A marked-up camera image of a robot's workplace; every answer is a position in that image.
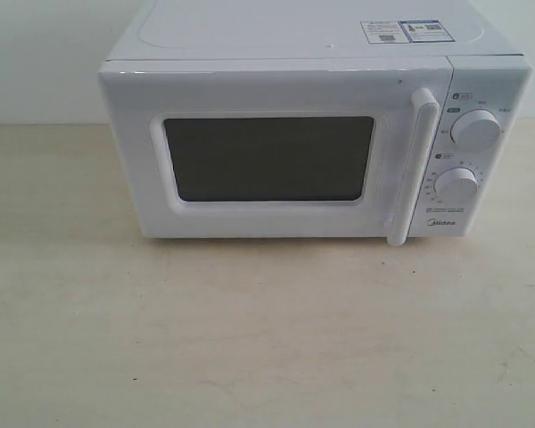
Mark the white microwave door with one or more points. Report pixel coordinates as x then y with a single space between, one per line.
275 148

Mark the white microwave oven body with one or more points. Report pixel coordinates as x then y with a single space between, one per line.
489 73

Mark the lower white control knob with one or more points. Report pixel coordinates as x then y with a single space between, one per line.
456 185

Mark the white control knob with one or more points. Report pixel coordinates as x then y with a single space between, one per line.
456 185
475 131

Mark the white blue warning sticker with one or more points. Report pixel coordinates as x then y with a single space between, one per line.
405 32

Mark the upper white control knob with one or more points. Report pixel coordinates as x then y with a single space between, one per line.
475 131

